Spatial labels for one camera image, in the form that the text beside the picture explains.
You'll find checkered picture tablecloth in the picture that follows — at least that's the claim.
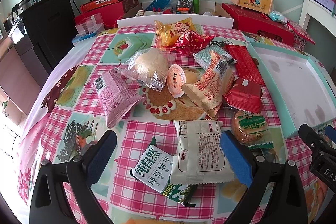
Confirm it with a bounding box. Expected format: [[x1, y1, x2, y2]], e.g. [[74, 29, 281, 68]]
[[16, 25, 332, 223]]

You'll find orange patterned bread packet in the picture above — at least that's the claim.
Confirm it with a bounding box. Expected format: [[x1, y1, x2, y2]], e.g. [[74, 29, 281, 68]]
[[182, 50, 234, 119]]

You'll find pink snack packet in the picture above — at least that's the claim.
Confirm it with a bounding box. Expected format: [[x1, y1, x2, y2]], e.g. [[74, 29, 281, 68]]
[[92, 71, 144, 128]]

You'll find white foam board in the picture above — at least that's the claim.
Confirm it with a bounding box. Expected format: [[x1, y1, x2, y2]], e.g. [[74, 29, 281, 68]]
[[117, 14, 234, 28]]

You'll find clear acrylic box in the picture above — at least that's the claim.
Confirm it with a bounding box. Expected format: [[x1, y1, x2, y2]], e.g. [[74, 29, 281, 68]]
[[76, 13, 105, 36]]

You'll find small red box packet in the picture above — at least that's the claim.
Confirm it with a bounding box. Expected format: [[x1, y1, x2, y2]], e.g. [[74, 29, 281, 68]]
[[224, 78, 263, 114]]

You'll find long red patterned packet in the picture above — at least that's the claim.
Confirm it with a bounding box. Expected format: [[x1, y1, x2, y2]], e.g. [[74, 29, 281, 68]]
[[224, 45, 265, 86]]

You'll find blue water bottle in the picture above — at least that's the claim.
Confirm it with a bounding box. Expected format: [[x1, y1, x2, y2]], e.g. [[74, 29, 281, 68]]
[[145, 0, 171, 11]]

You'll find red box stack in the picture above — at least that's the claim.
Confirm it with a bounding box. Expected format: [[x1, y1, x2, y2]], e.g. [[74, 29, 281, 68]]
[[75, 0, 142, 29]]

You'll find mint green snack packet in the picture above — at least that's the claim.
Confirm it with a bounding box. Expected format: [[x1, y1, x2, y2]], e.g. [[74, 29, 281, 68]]
[[193, 45, 234, 70]]

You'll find orange black flat box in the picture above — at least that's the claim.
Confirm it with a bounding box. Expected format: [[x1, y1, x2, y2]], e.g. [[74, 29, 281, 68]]
[[80, 0, 123, 13]]

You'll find white shelf frame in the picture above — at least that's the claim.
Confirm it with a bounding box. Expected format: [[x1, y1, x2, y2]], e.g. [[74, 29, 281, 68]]
[[298, 0, 336, 37]]

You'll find round cake green packet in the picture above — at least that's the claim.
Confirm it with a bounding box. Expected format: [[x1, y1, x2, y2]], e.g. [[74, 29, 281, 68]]
[[231, 110, 274, 150]]

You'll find red patterned lid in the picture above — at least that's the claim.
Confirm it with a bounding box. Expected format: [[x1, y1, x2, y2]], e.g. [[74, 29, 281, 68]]
[[286, 19, 315, 47]]

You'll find black cabinet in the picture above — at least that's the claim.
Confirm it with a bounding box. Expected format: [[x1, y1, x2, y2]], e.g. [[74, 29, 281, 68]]
[[19, 0, 77, 73]]

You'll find clear bag round bun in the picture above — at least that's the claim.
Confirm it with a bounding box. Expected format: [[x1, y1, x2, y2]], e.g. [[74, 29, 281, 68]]
[[115, 48, 169, 92]]

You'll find white cream snack packet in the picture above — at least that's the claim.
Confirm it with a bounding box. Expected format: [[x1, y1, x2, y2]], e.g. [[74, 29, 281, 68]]
[[170, 120, 235, 185]]

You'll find yellow soft bread bag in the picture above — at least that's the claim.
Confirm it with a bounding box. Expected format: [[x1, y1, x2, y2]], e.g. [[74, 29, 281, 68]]
[[154, 17, 195, 48]]

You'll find large red gift box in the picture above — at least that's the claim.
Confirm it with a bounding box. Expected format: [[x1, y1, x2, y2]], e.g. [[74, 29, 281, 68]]
[[222, 3, 294, 47]]

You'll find teal shallow tray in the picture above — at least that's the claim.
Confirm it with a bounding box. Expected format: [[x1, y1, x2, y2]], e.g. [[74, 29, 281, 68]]
[[247, 42, 335, 138]]

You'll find green white biscuit packet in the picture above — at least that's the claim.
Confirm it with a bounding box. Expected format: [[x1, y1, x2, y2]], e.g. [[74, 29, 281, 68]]
[[130, 137, 198, 207]]

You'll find kettle on cabinet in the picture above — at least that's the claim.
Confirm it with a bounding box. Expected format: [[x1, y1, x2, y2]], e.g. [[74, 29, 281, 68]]
[[11, 0, 35, 22]]

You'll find cardboard box with toys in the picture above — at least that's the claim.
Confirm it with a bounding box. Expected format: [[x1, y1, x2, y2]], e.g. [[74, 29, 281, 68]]
[[122, 0, 234, 21]]

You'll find red flower snack bag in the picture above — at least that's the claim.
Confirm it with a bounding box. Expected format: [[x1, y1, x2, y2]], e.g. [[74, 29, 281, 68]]
[[171, 30, 214, 56]]

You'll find blue wet wipes pack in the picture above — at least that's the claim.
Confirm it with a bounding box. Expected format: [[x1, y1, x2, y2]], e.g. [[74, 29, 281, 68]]
[[268, 10, 288, 24]]

